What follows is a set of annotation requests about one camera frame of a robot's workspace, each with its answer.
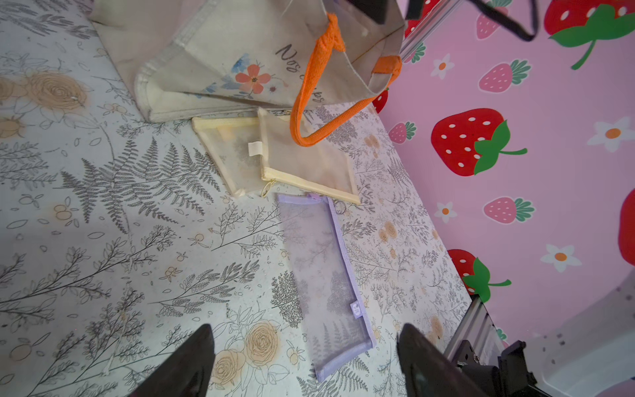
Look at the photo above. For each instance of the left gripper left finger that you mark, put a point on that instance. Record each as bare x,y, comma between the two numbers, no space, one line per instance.
186,372

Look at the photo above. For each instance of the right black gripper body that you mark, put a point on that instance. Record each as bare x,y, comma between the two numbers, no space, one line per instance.
378,10

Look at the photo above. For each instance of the cream canvas tote bag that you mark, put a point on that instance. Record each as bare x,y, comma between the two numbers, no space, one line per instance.
319,62

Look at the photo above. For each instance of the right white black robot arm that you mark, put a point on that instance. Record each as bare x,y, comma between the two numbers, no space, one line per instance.
523,155

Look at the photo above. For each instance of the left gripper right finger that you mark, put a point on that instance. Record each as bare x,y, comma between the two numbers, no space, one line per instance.
426,371

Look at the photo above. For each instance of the purple pouch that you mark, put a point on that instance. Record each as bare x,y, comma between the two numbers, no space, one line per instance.
335,319

